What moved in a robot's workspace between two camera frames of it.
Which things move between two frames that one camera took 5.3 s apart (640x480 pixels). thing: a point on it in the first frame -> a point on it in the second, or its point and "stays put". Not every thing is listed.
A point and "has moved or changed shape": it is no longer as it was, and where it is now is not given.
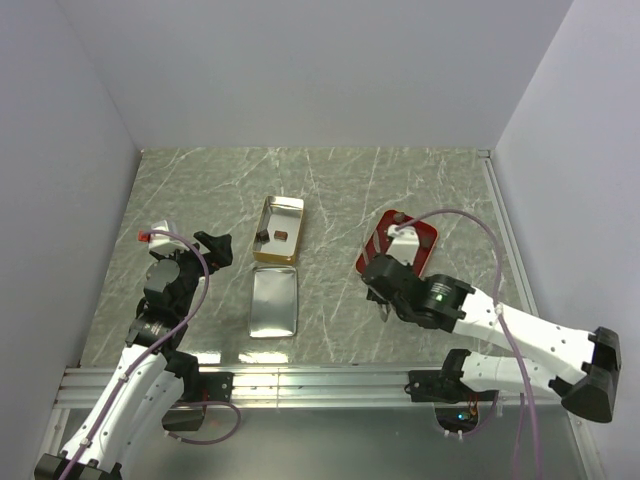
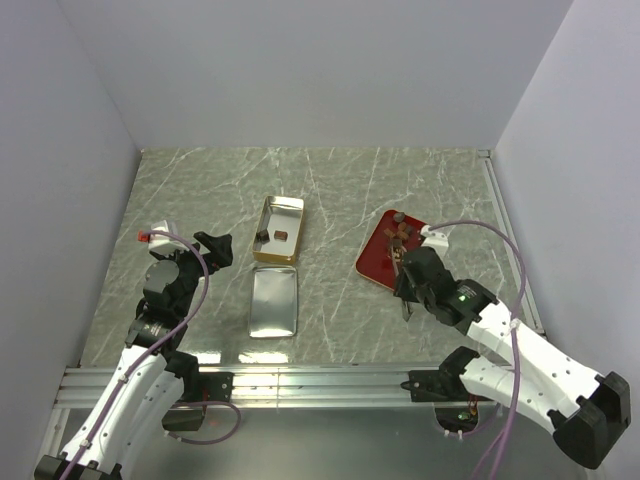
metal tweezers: x=383 y=310 has moved or changed shape
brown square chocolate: x=280 y=235 stays put
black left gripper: x=219 y=254 stays put
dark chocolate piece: x=263 y=236 stays put
